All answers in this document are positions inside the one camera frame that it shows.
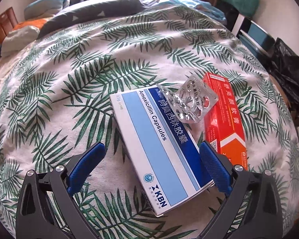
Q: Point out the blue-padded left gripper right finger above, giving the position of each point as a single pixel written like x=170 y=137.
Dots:
x=251 y=208

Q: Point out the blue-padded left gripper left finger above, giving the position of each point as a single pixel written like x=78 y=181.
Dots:
x=35 y=217

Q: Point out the blue white Amoxicillin box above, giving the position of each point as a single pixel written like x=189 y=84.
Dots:
x=162 y=151

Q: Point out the red orange ointment box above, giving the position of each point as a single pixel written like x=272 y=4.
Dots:
x=223 y=124

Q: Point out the silver blister pack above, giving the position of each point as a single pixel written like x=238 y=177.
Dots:
x=192 y=101

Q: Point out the black plastic bag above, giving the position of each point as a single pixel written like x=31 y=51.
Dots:
x=284 y=67

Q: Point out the white pillow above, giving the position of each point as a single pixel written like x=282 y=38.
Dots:
x=18 y=39

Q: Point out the orange pillow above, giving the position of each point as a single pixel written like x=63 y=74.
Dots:
x=35 y=23

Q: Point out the light blue folded blanket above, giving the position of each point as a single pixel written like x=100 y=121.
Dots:
x=44 y=8

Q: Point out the dark navy pillow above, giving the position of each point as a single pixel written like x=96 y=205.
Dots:
x=91 y=10

